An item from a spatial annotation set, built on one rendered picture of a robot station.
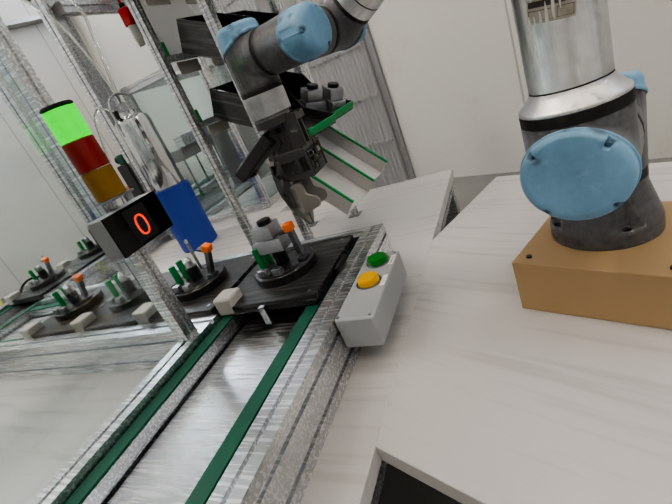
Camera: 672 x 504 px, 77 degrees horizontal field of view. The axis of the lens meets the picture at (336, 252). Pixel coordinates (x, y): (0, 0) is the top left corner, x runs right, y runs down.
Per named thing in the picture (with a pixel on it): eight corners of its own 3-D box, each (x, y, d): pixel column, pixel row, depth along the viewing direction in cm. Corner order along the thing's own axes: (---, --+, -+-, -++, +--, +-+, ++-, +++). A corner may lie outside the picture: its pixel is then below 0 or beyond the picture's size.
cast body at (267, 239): (293, 240, 90) (279, 211, 87) (284, 251, 86) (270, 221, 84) (261, 247, 94) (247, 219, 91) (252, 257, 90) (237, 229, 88)
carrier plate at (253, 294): (355, 241, 97) (352, 233, 96) (318, 304, 77) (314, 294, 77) (271, 258, 108) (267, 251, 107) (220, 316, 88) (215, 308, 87)
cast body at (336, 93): (346, 111, 115) (346, 84, 111) (332, 113, 113) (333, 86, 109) (329, 102, 121) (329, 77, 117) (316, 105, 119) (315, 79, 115)
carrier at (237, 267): (266, 259, 108) (244, 216, 103) (215, 317, 89) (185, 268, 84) (197, 272, 119) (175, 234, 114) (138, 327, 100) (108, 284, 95)
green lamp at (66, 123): (98, 130, 67) (80, 100, 66) (73, 139, 63) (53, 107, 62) (80, 139, 70) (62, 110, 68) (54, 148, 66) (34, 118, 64)
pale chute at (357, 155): (381, 173, 125) (387, 160, 122) (363, 191, 115) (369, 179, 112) (304, 125, 129) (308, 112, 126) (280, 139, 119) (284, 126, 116)
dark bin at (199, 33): (311, 57, 100) (311, 22, 95) (280, 69, 90) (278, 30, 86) (218, 44, 110) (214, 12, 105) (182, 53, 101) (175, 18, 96)
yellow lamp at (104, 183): (133, 187, 71) (116, 160, 69) (110, 199, 67) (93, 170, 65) (114, 194, 74) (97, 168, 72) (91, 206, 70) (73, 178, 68)
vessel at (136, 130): (191, 176, 172) (141, 83, 158) (169, 189, 161) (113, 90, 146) (167, 184, 179) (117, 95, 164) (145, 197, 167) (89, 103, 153)
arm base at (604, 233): (680, 208, 64) (680, 145, 60) (643, 257, 57) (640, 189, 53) (575, 204, 76) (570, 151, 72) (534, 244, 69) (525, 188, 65)
